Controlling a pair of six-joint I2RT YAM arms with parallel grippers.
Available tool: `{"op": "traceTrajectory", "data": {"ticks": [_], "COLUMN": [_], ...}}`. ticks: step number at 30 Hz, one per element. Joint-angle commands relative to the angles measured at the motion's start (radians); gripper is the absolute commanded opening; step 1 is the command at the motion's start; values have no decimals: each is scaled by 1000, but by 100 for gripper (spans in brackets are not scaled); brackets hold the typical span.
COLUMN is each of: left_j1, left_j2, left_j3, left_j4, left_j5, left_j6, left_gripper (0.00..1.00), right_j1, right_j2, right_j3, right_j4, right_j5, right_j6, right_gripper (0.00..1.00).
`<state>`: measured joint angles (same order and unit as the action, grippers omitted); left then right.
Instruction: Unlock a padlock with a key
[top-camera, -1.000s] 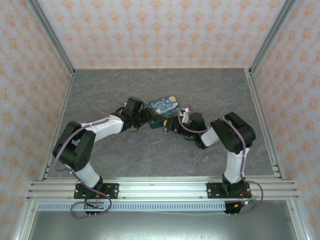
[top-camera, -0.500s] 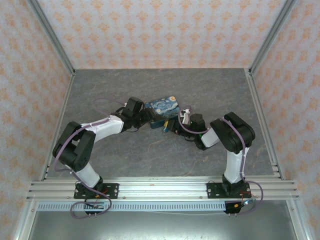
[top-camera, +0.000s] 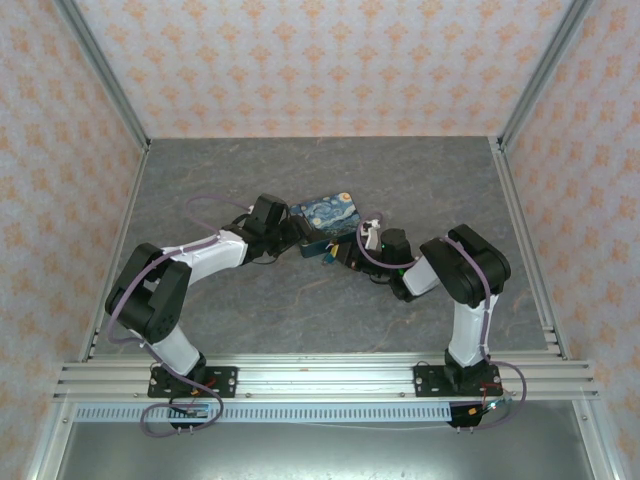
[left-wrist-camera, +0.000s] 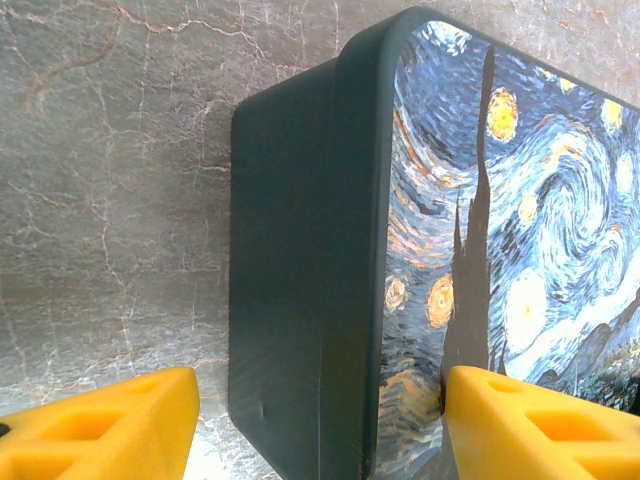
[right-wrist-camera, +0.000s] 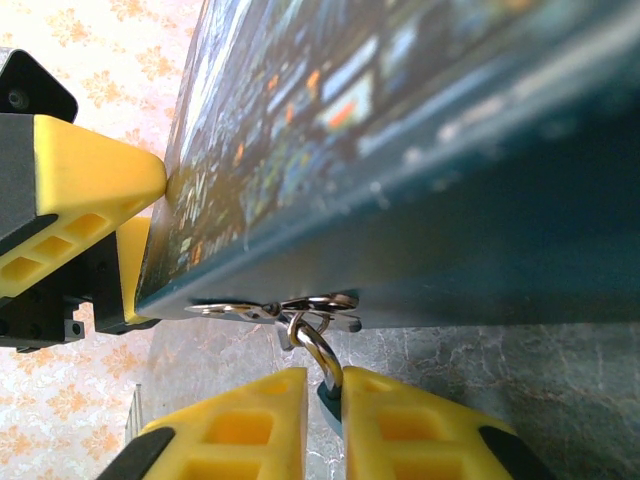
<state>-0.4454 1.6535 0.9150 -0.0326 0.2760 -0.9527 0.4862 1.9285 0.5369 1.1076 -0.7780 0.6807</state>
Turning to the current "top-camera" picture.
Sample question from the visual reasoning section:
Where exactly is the grey metal shelf sheet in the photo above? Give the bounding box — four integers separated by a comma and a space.
54, 421, 599, 480

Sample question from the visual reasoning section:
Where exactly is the aluminium table side rail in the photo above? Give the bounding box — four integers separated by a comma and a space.
27, 144, 152, 480
490, 138, 621, 480

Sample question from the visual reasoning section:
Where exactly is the white slotted cable duct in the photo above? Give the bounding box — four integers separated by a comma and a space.
74, 402, 455, 425

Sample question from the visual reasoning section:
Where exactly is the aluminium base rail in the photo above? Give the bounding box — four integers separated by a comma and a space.
52, 352, 600, 402

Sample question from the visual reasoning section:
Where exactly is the starry night print tin box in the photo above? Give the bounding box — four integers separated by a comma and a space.
289, 191, 364, 259

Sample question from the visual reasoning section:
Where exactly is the aluminium frame post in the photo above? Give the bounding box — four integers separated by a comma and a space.
52, 0, 152, 152
498, 0, 597, 152

